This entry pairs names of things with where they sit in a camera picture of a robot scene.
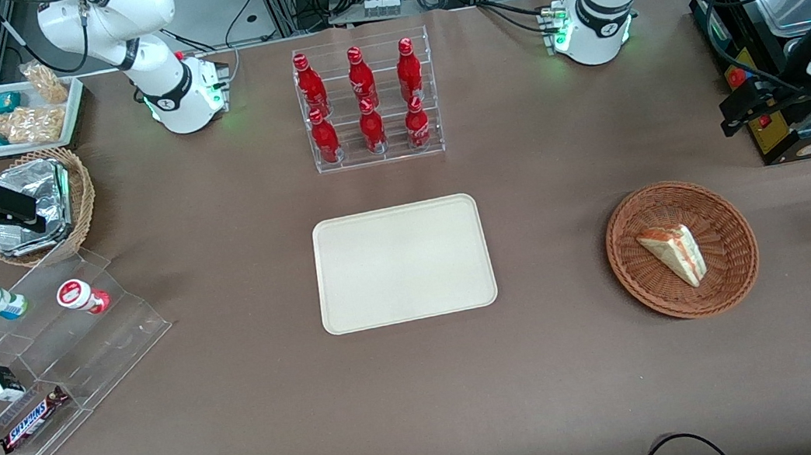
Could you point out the Snickers chocolate bar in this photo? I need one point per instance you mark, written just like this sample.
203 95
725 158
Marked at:
33 420

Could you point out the red lidded yogurt cup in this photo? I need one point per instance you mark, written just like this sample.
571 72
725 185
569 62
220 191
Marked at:
79 295

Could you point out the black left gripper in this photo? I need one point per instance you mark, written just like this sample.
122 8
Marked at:
788 96

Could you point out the beige plastic tray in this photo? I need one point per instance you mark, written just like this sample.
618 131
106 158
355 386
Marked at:
402 263

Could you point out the red cola bottle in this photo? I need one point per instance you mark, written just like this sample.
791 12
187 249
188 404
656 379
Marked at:
360 81
324 140
409 72
372 130
311 87
417 126

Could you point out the white rectangular snack tray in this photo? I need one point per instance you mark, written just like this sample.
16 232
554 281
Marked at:
76 106

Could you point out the clear acrylic bottle rack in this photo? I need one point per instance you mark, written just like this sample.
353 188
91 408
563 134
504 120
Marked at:
396 158

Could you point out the triangular sandwich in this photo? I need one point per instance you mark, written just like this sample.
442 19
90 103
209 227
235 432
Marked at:
679 254

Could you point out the small black white carton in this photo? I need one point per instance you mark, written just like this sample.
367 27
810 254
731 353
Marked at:
1 382

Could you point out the silver foil packet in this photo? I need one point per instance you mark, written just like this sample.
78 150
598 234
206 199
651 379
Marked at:
23 242
36 186

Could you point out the clear acrylic stepped display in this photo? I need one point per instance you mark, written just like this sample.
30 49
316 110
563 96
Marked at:
93 355

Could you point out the round brown wicker basket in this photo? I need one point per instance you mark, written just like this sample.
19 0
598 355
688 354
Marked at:
649 289

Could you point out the light tan wicker basket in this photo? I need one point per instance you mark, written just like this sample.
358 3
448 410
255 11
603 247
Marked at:
82 199

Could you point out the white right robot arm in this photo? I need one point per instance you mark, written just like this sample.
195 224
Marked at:
159 80

